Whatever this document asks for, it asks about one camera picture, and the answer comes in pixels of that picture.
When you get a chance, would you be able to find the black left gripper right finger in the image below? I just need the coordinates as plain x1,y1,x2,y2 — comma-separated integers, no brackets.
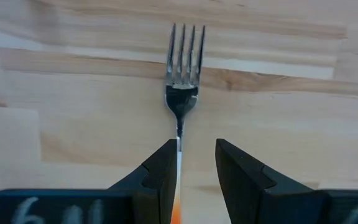
214,138,323,224

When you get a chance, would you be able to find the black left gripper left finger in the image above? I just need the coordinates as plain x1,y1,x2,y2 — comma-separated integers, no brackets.
108,138,179,224

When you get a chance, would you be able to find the fork with orange handle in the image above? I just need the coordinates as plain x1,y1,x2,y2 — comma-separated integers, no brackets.
164,23,206,224

